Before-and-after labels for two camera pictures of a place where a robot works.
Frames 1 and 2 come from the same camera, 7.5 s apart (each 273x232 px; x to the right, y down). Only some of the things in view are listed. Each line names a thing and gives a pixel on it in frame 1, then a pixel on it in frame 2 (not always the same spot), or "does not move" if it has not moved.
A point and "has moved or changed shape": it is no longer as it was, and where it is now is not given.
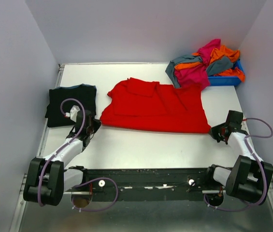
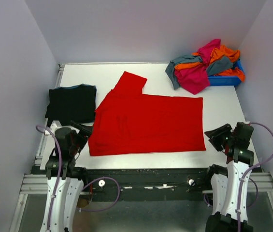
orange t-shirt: (218, 52) does not move
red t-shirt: (140, 104) has moved or changed shape
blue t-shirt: (75, 86) does not move
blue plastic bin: (226, 80) does not move
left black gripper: (97, 123) → (83, 133)
